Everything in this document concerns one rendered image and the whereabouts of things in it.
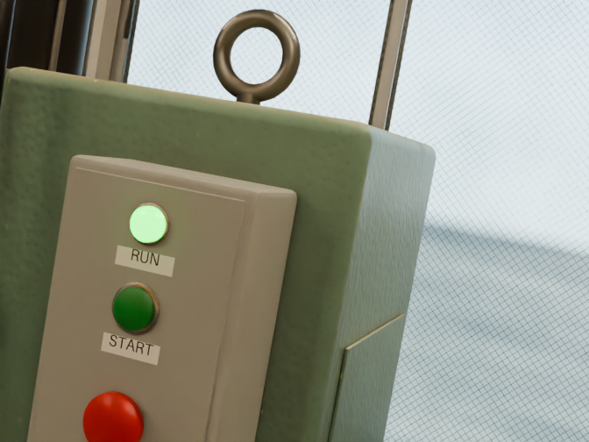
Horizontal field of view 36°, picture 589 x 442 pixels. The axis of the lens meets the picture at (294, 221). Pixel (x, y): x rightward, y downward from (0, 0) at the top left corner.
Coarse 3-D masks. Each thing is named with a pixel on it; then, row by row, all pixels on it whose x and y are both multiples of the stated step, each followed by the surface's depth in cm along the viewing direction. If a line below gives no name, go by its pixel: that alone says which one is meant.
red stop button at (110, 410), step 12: (96, 396) 42; (108, 396) 42; (120, 396) 42; (96, 408) 42; (108, 408) 42; (120, 408) 42; (132, 408) 42; (84, 420) 43; (96, 420) 42; (108, 420) 42; (120, 420) 42; (132, 420) 42; (84, 432) 43; (96, 432) 42; (108, 432) 42; (120, 432) 42; (132, 432) 42
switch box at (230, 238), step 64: (128, 192) 43; (192, 192) 42; (256, 192) 41; (64, 256) 44; (192, 256) 42; (256, 256) 42; (64, 320) 44; (192, 320) 42; (256, 320) 44; (64, 384) 44; (128, 384) 43; (192, 384) 42; (256, 384) 45
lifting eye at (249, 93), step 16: (240, 16) 58; (256, 16) 58; (272, 16) 58; (224, 32) 59; (240, 32) 59; (288, 32) 57; (224, 48) 59; (288, 48) 57; (224, 64) 59; (288, 64) 57; (224, 80) 59; (240, 80) 59; (272, 80) 58; (288, 80) 58; (240, 96) 58; (256, 96) 58; (272, 96) 58
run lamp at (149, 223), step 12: (144, 204) 42; (156, 204) 42; (132, 216) 42; (144, 216) 42; (156, 216) 42; (132, 228) 42; (144, 228) 42; (156, 228) 41; (168, 228) 42; (144, 240) 42; (156, 240) 42
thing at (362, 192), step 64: (0, 128) 52; (64, 128) 51; (128, 128) 49; (192, 128) 48; (256, 128) 47; (320, 128) 46; (0, 192) 52; (64, 192) 51; (320, 192) 46; (384, 192) 51; (0, 256) 52; (320, 256) 46; (384, 256) 54; (0, 320) 52; (320, 320) 46; (384, 320) 58; (0, 384) 52; (320, 384) 47; (384, 384) 61
